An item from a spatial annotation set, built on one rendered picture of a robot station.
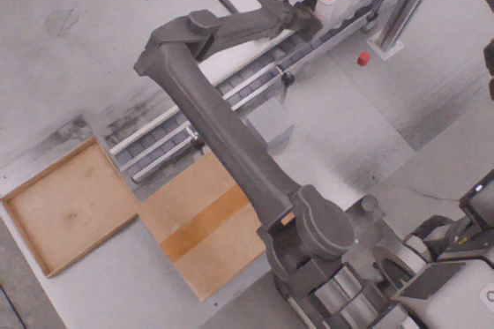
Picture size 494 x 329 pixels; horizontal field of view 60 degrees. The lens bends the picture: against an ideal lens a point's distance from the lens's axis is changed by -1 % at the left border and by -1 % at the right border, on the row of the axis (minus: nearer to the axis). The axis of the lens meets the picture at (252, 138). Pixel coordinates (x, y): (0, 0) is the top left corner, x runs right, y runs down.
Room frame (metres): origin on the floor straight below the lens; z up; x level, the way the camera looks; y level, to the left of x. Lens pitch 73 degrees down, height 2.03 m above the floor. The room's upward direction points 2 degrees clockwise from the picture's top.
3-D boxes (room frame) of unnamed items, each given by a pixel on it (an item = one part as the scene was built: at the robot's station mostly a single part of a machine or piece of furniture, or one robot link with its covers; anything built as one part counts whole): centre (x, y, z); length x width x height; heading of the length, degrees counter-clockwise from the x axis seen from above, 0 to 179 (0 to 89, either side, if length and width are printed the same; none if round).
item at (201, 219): (0.13, 0.06, 0.99); 0.30 x 0.24 x 0.27; 131
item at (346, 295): (-0.03, -0.13, 1.45); 0.09 x 0.08 x 0.12; 130
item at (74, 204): (0.16, 0.49, 0.85); 0.30 x 0.26 x 0.04; 129
